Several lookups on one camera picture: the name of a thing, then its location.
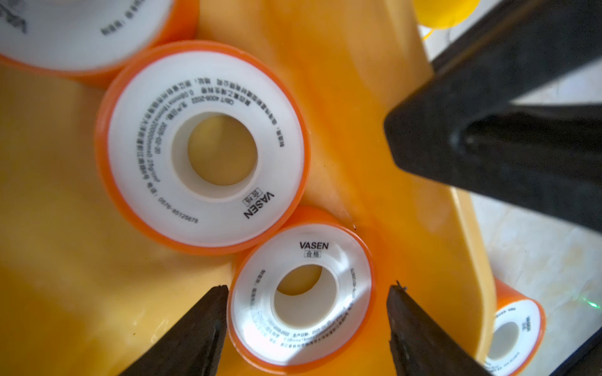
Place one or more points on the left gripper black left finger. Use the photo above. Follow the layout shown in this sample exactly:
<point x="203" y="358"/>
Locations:
<point x="193" y="346"/>

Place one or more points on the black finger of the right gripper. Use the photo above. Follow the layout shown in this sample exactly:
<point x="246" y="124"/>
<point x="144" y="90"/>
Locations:
<point x="464" y="129"/>

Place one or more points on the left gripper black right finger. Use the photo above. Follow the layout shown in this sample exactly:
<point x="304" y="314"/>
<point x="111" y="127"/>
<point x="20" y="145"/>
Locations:
<point x="419" y="346"/>

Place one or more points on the orange white tape roll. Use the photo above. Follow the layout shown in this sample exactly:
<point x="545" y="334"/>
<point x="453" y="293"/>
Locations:
<point x="202" y="148"/>
<point x="519" y="328"/>
<point x="300" y="299"/>
<point x="90" y="41"/>

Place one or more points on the yellow tape roll upper right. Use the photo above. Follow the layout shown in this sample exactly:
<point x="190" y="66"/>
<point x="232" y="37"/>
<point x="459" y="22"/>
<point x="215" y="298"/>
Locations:
<point x="433" y="15"/>

